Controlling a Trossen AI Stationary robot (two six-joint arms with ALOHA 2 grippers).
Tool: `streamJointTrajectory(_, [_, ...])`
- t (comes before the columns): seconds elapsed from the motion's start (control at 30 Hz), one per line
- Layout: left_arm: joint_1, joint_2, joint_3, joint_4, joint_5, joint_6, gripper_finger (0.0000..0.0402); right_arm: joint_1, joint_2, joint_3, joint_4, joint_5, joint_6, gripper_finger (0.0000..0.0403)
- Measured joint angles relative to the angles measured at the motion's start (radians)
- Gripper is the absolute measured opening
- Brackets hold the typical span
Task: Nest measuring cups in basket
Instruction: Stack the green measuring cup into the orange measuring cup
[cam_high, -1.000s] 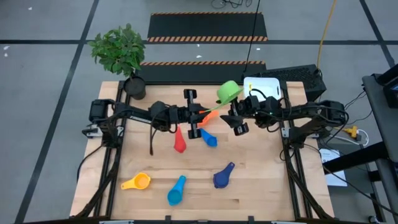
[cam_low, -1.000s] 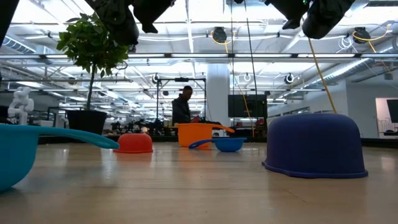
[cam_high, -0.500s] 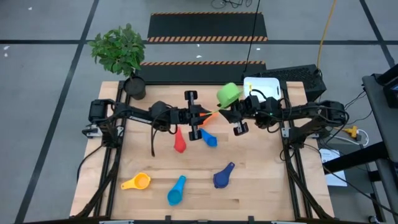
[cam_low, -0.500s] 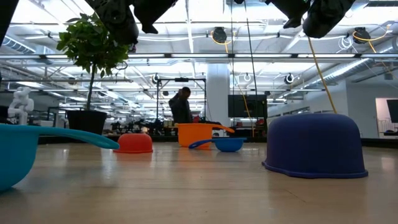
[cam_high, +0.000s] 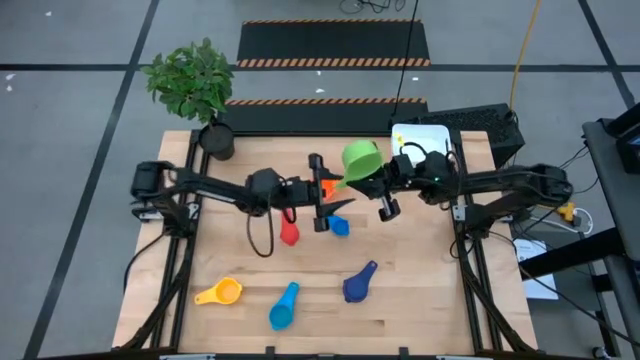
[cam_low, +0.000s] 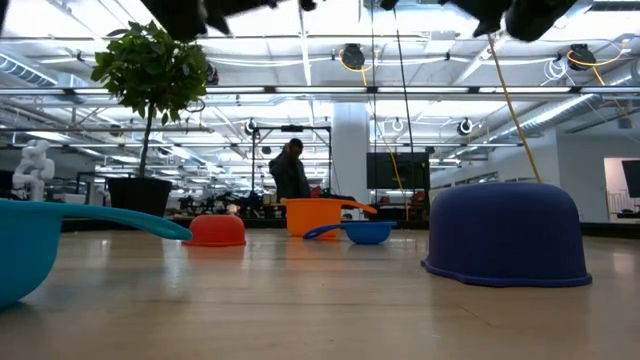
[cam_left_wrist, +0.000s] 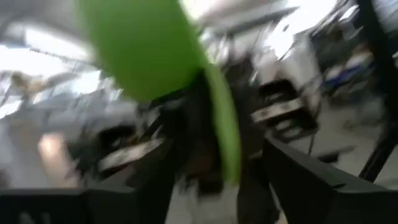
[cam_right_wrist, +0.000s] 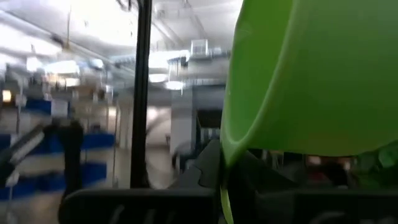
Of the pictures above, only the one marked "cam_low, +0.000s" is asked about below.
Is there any teal measuring cup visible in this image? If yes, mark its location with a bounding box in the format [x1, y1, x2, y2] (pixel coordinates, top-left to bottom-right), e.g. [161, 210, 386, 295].
[0, 198, 194, 309]

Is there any small blue measuring cup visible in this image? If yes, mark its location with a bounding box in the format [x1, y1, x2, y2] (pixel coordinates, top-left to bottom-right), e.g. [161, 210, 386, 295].
[302, 221, 399, 246]

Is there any large purple measuring cup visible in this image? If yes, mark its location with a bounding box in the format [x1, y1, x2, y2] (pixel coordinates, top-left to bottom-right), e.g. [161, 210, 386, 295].
[420, 182, 594, 289]

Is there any black background frame rig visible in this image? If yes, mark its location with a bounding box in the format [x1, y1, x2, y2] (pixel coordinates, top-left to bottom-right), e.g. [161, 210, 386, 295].
[251, 125, 333, 194]

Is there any black aluminium table frame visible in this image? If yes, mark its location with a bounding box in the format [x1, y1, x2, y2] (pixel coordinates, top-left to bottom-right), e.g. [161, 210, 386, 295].
[59, 215, 640, 239]

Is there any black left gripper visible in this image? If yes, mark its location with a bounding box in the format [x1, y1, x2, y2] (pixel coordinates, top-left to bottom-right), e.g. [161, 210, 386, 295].
[139, 0, 317, 44]

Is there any person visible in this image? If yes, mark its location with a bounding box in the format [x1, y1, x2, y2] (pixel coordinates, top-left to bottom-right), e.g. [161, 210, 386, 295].
[268, 138, 312, 201]

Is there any black screen by doorway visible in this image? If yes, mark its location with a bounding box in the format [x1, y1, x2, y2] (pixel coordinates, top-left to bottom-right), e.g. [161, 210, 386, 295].
[621, 159, 640, 199]

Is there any black wall monitor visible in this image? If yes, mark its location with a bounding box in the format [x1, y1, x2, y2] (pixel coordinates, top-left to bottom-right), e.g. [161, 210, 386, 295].
[366, 152, 431, 190]

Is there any yellow hanging cable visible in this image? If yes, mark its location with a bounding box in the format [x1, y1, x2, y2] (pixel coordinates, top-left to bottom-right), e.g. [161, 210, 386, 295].
[487, 34, 544, 184]

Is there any black plant pot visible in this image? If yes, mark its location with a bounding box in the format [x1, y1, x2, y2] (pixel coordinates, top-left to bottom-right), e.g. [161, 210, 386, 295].
[106, 176, 174, 219]

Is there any red measuring cup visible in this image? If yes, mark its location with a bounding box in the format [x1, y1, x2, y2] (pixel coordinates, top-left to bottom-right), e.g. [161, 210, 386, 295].
[182, 214, 247, 248]

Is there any orange measuring cup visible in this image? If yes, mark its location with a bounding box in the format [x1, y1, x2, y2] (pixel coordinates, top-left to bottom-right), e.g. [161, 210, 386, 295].
[283, 198, 379, 239]

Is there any green leafy potted tree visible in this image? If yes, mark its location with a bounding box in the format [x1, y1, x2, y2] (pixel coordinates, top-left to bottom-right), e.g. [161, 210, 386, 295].
[90, 19, 211, 179]

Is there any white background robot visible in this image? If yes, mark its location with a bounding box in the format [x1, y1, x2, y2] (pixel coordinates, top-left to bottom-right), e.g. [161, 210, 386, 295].
[12, 138, 56, 202]

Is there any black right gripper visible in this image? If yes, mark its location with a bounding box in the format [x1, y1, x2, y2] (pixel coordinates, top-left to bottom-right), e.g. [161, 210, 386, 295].
[439, 0, 579, 44]

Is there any black hanging cable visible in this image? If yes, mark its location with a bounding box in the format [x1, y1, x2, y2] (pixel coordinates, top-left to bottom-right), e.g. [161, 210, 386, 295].
[393, 7, 416, 154]

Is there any black ceiling cable reel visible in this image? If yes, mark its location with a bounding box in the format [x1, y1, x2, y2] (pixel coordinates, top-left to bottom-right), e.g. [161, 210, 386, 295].
[568, 43, 597, 72]
[341, 43, 366, 71]

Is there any white building pillar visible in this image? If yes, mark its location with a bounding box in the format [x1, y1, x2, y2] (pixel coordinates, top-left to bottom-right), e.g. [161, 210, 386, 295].
[332, 102, 371, 201]

